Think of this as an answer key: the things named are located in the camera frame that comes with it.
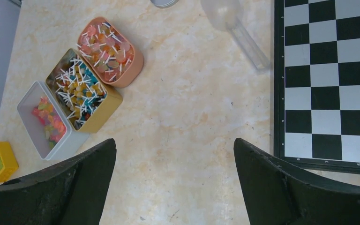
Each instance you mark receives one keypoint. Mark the gold lollipop tin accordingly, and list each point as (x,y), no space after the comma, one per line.
(86,101)

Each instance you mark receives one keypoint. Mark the clear plastic scoop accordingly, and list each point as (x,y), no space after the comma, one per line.
(226,15)

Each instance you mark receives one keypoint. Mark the white star candy tin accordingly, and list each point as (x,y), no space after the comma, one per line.
(49,129)

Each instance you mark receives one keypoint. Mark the yellow plastic cube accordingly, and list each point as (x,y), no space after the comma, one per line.
(8,162)

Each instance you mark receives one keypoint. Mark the black white chessboard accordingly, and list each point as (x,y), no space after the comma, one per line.
(317,84)

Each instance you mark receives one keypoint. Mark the silver round lid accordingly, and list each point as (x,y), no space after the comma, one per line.
(163,3)

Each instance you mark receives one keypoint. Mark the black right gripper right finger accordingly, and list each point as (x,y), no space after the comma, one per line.
(276,192)

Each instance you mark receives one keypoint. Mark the pink candy tin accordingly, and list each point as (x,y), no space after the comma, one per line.
(113,58)

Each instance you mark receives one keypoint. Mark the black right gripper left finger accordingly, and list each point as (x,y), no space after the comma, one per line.
(71,192)

